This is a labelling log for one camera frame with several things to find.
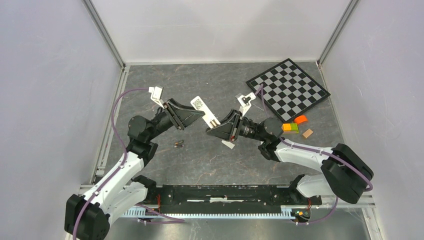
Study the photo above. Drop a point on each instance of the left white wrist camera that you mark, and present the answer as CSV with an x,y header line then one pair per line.
x,y
156,95

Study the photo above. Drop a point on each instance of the green orange block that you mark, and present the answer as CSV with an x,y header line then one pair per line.
x,y
290,128

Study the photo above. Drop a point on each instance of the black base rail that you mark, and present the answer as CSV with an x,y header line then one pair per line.
x,y
225,199

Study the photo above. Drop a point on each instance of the orange curved block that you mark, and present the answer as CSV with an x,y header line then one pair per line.
x,y
300,120

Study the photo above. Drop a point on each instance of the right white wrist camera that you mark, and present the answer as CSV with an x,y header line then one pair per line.
x,y
245,102

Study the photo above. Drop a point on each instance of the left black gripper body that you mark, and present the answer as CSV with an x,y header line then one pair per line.
x,y
172,116

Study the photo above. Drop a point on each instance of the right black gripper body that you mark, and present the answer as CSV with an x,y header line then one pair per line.
x,y
235,131

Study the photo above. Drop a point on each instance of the small white remote with buttons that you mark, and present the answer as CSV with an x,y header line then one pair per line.
x,y
209,118

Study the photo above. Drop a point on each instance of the white slotted cable duct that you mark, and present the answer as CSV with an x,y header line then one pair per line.
x,y
284,214

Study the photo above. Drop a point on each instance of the white small remote battery cover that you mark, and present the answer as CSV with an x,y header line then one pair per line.
x,y
228,144

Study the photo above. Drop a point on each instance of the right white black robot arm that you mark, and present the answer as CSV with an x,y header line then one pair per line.
x,y
342,173

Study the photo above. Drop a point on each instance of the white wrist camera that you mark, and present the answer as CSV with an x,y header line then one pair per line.
x,y
245,102
156,95

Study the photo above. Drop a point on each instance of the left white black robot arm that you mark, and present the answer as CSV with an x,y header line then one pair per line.
x,y
89,216

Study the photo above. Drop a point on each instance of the black white checkerboard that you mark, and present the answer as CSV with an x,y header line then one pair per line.
x,y
288,91

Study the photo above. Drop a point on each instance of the tan wooden block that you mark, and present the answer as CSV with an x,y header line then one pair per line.
x,y
307,133

